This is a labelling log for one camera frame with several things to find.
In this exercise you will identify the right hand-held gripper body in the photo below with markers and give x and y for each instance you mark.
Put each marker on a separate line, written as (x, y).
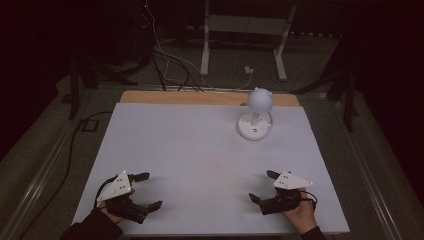
(289, 181)

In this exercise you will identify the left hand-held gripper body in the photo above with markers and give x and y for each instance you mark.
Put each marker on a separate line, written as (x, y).
(117, 187)

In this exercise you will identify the person's left hand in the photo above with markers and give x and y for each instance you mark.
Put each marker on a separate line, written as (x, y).
(112, 216)

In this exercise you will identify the person's right hand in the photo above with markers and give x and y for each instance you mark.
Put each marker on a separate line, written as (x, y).
(304, 216)

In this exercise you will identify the white round-headed desk lamp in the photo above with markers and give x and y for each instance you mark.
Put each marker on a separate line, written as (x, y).
(253, 128)

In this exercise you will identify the white table sheet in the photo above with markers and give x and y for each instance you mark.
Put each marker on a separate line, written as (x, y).
(200, 166)

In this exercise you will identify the black square floor box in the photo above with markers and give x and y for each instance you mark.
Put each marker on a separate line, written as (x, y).
(90, 125)

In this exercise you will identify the black tripod stand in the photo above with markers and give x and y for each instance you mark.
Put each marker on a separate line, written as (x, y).
(348, 96)
(75, 90)

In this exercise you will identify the white plug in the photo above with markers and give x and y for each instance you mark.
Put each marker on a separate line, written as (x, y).
(248, 69)

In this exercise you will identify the white metal stand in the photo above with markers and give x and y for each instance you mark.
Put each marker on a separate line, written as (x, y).
(206, 50)

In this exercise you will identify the metal floor rail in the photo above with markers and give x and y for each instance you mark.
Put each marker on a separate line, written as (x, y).
(366, 173)
(40, 180)

